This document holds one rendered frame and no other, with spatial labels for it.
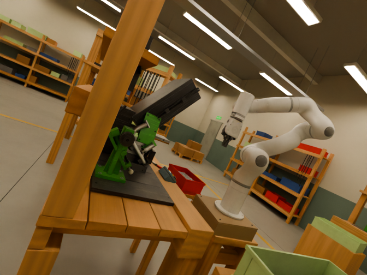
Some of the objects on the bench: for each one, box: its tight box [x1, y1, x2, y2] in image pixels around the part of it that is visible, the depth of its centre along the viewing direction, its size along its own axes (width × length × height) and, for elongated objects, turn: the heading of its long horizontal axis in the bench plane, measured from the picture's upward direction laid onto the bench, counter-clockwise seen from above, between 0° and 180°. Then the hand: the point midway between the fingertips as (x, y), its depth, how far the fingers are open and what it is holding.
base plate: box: [90, 152, 174, 206], centre depth 137 cm, size 42×110×2 cm, turn 127°
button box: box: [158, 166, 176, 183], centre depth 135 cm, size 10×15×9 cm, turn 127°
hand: (225, 143), depth 110 cm, fingers closed
